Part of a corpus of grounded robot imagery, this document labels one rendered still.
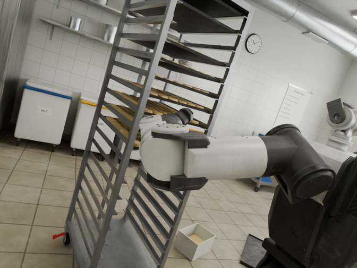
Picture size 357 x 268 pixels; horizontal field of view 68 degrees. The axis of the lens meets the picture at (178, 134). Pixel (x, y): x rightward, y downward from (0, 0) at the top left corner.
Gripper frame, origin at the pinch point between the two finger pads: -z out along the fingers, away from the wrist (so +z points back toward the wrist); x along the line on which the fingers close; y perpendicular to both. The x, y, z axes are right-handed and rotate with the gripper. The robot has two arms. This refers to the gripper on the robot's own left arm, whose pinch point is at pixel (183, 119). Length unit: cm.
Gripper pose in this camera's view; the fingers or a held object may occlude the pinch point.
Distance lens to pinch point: 101.3
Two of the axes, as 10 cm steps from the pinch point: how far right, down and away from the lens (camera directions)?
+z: -3.9, 2.6, -8.9
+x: 6.6, -5.9, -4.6
